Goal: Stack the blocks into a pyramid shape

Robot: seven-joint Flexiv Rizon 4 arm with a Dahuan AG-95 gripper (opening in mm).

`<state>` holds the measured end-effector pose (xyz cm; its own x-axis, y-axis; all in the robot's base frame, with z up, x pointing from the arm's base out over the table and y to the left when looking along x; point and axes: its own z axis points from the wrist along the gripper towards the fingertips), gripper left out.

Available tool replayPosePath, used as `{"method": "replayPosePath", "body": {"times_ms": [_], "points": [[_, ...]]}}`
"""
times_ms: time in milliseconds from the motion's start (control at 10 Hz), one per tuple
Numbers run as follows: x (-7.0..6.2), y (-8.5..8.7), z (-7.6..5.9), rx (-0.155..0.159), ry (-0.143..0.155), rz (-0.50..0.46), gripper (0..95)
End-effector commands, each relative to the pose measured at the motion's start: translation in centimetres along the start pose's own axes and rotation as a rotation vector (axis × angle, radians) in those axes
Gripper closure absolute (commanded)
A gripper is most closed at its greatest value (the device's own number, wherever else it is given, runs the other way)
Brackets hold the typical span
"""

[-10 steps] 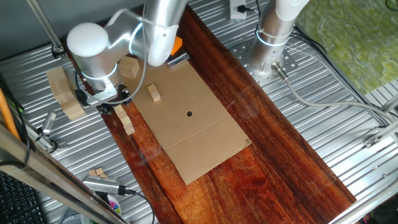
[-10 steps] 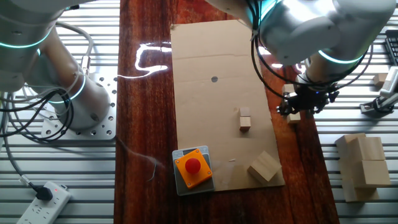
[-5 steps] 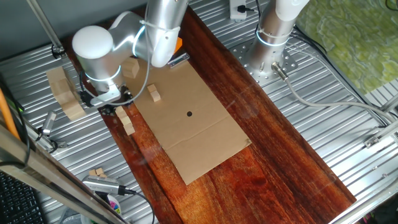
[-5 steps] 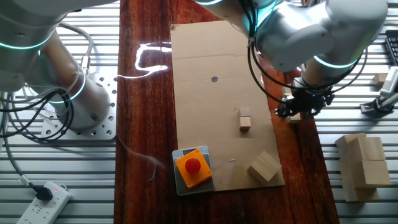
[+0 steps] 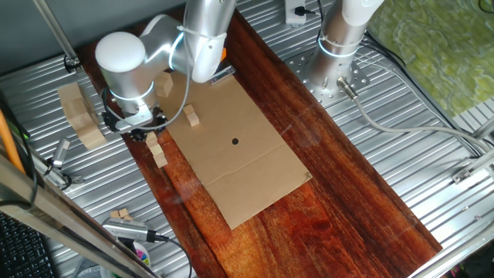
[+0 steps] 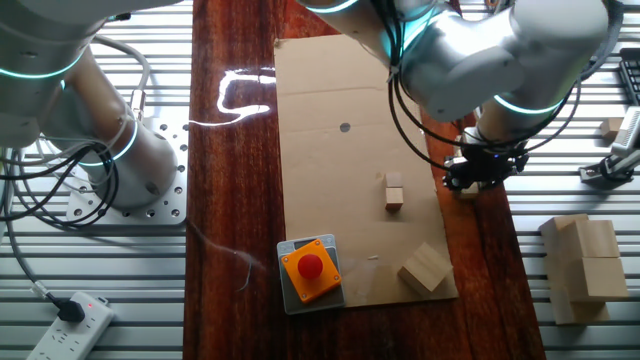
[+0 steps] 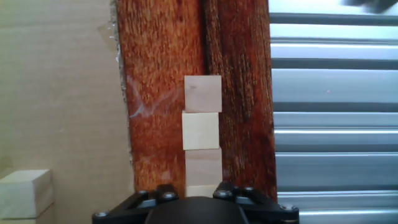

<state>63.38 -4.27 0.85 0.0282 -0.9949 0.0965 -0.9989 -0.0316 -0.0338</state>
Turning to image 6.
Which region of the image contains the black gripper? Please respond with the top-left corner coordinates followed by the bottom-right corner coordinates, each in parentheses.
top-left (442, 144), bottom-right (530, 192)

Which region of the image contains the large wooden cube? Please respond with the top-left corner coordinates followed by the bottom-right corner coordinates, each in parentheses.
top-left (538, 213), bottom-right (590, 254)
top-left (397, 241), bottom-right (454, 297)
top-left (569, 218), bottom-right (621, 260)
top-left (562, 256), bottom-right (630, 303)

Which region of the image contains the medium wooden block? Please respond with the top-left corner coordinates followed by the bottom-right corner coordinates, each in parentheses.
top-left (599, 117), bottom-right (625, 140)

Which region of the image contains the brown cardboard sheet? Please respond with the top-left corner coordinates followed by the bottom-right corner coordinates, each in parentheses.
top-left (273, 33), bottom-right (460, 309)

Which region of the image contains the black keyboard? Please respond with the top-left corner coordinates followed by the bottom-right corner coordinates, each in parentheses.
top-left (618, 47), bottom-right (640, 107)

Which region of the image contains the orange emergency stop button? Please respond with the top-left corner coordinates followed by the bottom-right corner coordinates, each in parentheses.
top-left (279, 238), bottom-right (344, 305)

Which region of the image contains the dark red wooden board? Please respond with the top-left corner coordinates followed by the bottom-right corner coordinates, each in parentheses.
top-left (182, 0), bottom-right (547, 360)

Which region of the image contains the white power strip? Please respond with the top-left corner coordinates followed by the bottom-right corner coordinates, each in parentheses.
top-left (25, 292), bottom-right (116, 360)

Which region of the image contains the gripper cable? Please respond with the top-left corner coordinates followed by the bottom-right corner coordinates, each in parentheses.
top-left (384, 0), bottom-right (626, 174)

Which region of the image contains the metal camera mount arm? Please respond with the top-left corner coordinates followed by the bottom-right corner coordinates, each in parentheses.
top-left (578, 149), bottom-right (640, 190)

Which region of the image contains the silver depth camera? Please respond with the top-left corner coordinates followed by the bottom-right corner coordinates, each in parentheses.
top-left (610, 105), bottom-right (640, 159)

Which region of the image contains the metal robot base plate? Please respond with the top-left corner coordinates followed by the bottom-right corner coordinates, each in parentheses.
top-left (66, 118), bottom-right (190, 226)

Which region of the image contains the grey cable with metal connector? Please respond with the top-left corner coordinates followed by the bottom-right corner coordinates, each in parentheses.
top-left (87, 32), bottom-right (152, 122)

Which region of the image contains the black cable bundle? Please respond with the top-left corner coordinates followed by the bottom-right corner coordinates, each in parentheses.
top-left (0, 142), bottom-right (121, 232)

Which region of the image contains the black power plug with cable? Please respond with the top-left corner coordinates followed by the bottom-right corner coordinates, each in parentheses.
top-left (2, 199), bottom-right (87, 324)

